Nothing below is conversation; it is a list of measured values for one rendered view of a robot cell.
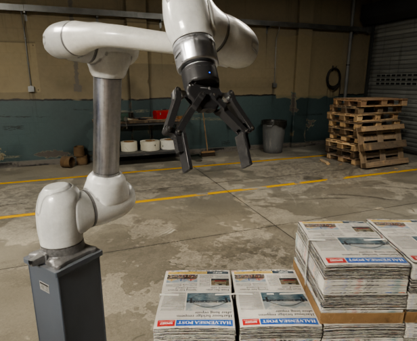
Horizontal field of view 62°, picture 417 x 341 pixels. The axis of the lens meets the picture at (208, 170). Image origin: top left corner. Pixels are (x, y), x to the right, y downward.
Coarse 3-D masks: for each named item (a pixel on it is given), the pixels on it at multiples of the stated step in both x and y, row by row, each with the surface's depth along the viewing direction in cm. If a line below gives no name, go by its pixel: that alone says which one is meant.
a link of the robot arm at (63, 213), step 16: (48, 192) 122; (64, 192) 124; (80, 192) 132; (48, 208) 121; (64, 208) 122; (80, 208) 127; (48, 224) 122; (64, 224) 123; (80, 224) 128; (48, 240) 124; (64, 240) 125; (80, 240) 130
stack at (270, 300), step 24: (168, 288) 141; (192, 288) 141; (216, 288) 141; (240, 288) 141; (264, 288) 141; (288, 288) 141; (168, 312) 126; (192, 312) 126; (216, 312) 126; (240, 312) 126; (264, 312) 126; (288, 312) 126; (312, 312) 126; (168, 336) 120; (192, 336) 120; (216, 336) 120; (240, 336) 121; (264, 336) 120; (288, 336) 120; (312, 336) 120; (336, 336) 121; (360, 336) 121; (384, 336) 121; (408, 336) 121
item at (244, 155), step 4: (236, 136) 73; (240, 136) 72; (244, 136) 71; (236, 140) 73; (240, 140) 72; (244, 140) 71; (236, 144) 74; (240, 144) 72; (244, 144) 71; (240, 148) 72; (244, 148) 71; (248, 148) 71; (240, 152) 72; (244, 152) 71; (248, 152) 71; (240, 156) 73; (244, 156) 71; (248, 156) 70; (240, 160) 73; (244, 160) 71; (248, 160) 70; (244, 164) 72; (248, 164) 70
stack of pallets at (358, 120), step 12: (336, 108) 740; (348, 108) 705; (360, 108) 675; (372, 108) 782; (384, 108) 745; (396, 108) 716; (336, 120) 726; (348, 120) 705; (360, 120) 681; (372, 120) 696; (384, 120) 704; (396, 120) 717; (336, 132) 750; (348, 132) 716; (336, 144) 762; (348, 144) 704; (336, 156) 772; (348, 156) 715
